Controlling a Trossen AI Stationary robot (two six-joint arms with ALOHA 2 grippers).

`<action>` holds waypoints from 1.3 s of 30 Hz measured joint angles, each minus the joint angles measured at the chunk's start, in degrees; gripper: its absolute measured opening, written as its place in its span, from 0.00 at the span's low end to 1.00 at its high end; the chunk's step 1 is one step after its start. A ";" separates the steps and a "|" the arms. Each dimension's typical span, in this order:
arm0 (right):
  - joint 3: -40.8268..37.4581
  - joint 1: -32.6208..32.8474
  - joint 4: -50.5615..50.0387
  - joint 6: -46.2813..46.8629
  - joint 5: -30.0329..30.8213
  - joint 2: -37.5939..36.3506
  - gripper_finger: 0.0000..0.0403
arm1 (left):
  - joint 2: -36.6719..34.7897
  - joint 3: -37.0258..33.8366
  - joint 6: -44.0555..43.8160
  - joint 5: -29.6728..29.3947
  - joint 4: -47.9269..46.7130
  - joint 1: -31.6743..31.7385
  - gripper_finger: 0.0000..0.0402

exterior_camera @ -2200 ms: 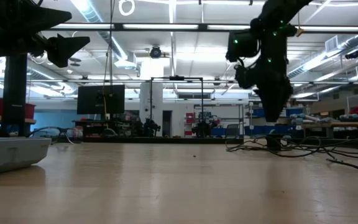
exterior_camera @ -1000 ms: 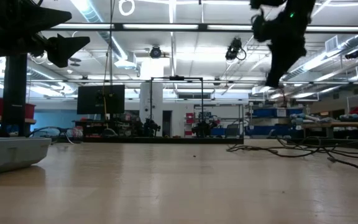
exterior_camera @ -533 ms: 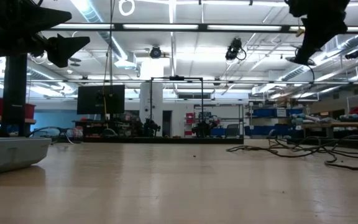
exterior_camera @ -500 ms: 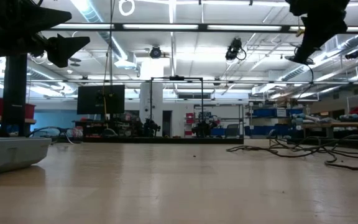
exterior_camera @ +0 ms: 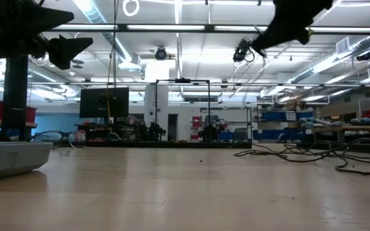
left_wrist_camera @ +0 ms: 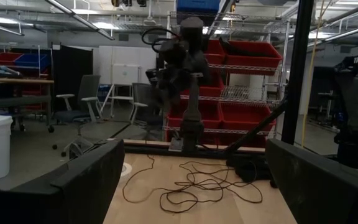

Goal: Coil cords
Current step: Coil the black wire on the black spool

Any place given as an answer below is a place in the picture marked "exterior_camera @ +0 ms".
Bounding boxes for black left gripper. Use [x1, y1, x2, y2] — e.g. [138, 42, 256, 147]
[0, 0, 94, 71]

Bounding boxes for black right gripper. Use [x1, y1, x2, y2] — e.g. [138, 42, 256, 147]
[251, 0, 334, 58]

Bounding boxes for long thin black cord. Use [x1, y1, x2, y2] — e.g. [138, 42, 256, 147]
[234, 137, 370, 176]

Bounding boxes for white ceiling vent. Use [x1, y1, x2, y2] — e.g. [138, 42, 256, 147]
[335, 36, 350, 55]

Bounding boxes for red storage bin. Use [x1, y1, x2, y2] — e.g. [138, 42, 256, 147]
[0, 101, 37, 123]

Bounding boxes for blue bin row with label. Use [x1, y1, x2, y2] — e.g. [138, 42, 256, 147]
[261, 111, 314, 122]

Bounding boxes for grey wrapped bundle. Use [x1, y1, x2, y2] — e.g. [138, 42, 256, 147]
[350, 117, 370, 126]
[299, 116, 343, 128]

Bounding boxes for grey chair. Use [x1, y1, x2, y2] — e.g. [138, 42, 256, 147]
[232, 127, 249, 142]

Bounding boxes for wooden workbench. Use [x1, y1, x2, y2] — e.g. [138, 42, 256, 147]
[312, 125, 370, 142]

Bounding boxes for red parts cabinet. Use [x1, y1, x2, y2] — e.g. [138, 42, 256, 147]
[191, 115, 202, 141]

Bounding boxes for white building column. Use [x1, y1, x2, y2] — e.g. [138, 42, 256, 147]
[144, 60, 170, 142]

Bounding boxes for grey plastic bin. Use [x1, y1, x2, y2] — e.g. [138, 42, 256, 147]
[0, 140, 54, 183]

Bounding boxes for silver ceiling duct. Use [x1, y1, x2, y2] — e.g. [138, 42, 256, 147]
[72, 0, 134, 64]
[289, 33, 370, 85]

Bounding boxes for black camera with cable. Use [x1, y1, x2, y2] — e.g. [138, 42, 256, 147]
[232, 38, 256, 64]

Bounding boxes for thin black hanging cable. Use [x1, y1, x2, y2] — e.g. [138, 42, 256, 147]
[106, 0, 121, 135]

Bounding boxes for black horizontal frame bar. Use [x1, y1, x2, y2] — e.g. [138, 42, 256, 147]
[42, 22, 370, 35]

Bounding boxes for black vertical frame post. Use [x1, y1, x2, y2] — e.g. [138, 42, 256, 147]
[1, 56, 29, 142]

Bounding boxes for white hanging ring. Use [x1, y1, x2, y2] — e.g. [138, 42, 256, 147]
[122, 0, 140, 17]

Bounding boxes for grey looped cable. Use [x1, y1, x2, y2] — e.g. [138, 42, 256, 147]
[26, 130, 88, 150]

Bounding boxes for black round camera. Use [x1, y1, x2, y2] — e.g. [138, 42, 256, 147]
[154, 47, 168, 61]

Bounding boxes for black metal frame stand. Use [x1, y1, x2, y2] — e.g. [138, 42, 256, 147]
[154, 78, 211, 142]

